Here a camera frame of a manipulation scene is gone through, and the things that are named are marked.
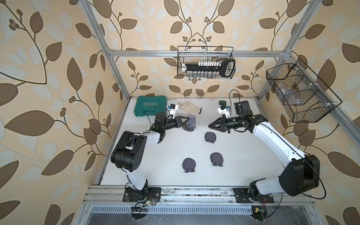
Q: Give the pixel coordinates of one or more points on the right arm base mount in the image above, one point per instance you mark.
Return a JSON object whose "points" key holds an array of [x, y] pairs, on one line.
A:
{"points": [[250, 195]]}

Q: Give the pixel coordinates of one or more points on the plastic bag in basket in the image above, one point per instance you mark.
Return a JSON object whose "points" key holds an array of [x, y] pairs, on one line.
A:
{"points": [[290, 96]]}

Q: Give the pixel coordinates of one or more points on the aluminium frame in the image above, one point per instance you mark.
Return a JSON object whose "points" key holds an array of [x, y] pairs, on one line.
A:
{"points": [[284, 55]]}

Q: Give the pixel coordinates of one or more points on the black wire basket right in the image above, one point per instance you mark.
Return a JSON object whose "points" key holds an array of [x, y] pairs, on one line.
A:
{"points": [[305, 96]]}

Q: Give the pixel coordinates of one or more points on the black wire basket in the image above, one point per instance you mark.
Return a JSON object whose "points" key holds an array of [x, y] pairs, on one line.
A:
{"points": [[194, 54], [305, 96]]}

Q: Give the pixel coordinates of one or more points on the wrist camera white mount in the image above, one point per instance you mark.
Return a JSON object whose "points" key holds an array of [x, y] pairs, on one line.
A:
{"points": [[172, 108], [224, 111]]}

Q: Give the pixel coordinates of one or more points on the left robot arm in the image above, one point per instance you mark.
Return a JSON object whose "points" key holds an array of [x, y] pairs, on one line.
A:
{"points": [[128, 152]]}

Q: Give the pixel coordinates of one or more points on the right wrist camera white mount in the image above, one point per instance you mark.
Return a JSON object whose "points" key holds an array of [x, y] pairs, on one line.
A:
{"points": [[224, 111]]}

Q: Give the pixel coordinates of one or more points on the black wire basket centre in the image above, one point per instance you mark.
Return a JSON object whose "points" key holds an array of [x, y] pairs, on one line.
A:
{"points": [[194, 54]]}

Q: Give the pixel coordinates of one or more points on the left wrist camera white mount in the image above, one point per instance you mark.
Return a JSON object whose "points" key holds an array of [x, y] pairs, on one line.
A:
{"points": [[172, 108]]}

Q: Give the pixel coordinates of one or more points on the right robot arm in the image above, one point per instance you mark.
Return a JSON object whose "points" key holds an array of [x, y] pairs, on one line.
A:
{"points": [[301, 171]]}

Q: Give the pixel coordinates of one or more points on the aluminium front rail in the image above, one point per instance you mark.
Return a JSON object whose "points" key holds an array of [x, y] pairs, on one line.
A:
{"points": [[192, 195]]}

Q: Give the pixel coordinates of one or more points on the socket set in basket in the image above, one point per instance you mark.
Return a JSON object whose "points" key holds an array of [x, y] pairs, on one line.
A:
{"points": [[222, 69]]}

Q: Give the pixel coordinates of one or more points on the white work glove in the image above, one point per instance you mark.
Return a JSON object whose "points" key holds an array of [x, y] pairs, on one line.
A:
{"points": [[190, 107]]}

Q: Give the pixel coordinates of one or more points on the green black hand tool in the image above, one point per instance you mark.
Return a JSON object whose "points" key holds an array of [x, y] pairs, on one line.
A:
{"points": [[222, 103]]}

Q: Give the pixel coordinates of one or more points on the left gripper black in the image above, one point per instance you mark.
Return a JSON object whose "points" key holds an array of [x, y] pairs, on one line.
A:
{"points": [[179, 124]]}

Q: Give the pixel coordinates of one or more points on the green plastic tool case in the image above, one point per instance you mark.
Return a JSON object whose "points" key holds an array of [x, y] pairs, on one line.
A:
{"points": [[150, 105]]}

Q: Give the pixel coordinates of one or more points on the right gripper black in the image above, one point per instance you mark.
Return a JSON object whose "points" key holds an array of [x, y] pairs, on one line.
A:
{"points": [[222, 126]]}

